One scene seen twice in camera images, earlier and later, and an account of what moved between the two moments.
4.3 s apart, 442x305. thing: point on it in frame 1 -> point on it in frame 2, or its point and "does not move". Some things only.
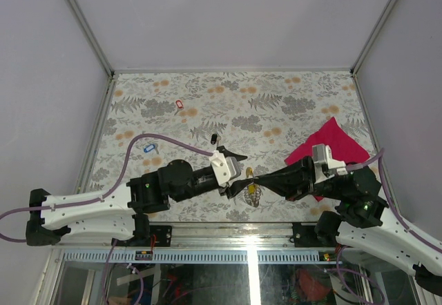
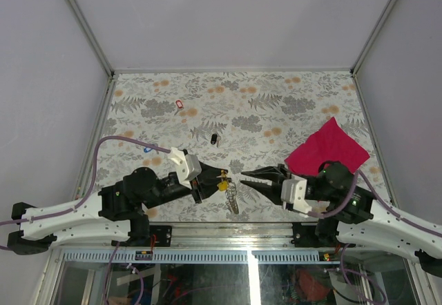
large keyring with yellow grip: [253, 194] -> [231, 197]
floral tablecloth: [260, 118] does not move
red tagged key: [179, 105] does not move
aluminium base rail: [214, 234] does not move
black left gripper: [237, 186] -> [209, 183]
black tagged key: [213, 139] does not move
